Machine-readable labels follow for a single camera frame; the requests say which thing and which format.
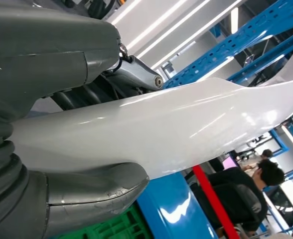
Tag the green plastic crate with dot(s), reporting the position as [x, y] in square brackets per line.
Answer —
[116, 227]

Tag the blue metal frame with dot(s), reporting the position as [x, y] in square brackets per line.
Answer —
[279, 142]

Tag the person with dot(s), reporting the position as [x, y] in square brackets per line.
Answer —
[270, 173]
[267, 153]

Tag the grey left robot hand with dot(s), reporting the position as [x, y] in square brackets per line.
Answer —
[49, 49]

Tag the computer monitor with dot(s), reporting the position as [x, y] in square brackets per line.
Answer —
[230, 163]

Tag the blue metal shelf rack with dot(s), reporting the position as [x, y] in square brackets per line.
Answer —
[176, 204]

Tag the red barrier belt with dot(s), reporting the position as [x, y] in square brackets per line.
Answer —
[216, 204]

